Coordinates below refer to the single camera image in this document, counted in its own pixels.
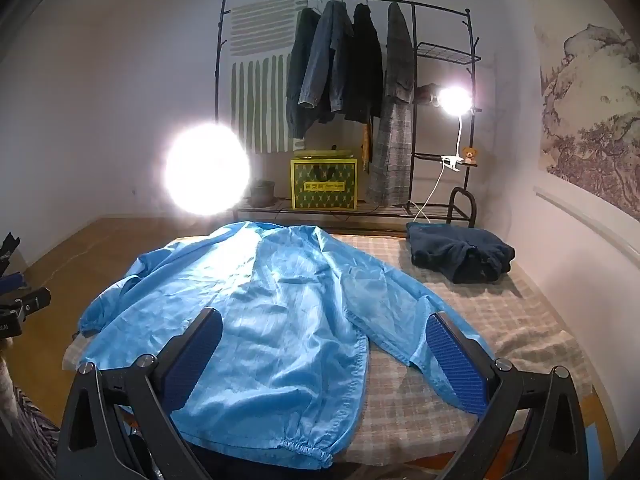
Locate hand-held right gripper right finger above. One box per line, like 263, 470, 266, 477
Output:
424, 311, 588, 480

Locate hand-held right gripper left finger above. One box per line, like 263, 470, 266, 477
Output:
55, 307, 223, 480

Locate light blue jacket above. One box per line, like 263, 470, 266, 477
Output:
75, 220, 496, 471

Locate dark blue folded clothes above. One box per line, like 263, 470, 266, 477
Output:
405, 221, 516, 283

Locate black metal clothes rack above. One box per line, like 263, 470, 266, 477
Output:
214, 0, 483, 228

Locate beige checked blanket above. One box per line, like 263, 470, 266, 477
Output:
62, 230, 593, 466

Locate person's patterned clothing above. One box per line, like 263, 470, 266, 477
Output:
0, 385, 57, 480

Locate dark plant pot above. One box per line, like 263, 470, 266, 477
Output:
250, 179, 276, 206

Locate green and yellow box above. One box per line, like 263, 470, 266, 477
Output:
290, 149, 359, 212

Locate grey plaid hanging coat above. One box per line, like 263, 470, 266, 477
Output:
365, 1, 417, 206

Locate white clip lamp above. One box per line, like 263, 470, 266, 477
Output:
437, 86, 473, 171

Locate black hanging jacket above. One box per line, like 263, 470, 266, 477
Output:
344, 4, 385, 123

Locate dark blue hanging jacket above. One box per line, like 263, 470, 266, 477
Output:
286, 7, 321, 138

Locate denim hanging jacket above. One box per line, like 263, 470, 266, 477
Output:
300, 0, 353, 123

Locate ring light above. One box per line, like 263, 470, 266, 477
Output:
165, 122, 252, 217

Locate green striped wall hanging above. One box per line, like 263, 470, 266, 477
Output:
227, 0, 303, 155

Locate landscape wall painting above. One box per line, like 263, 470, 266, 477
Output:
532, 20, 640, 206

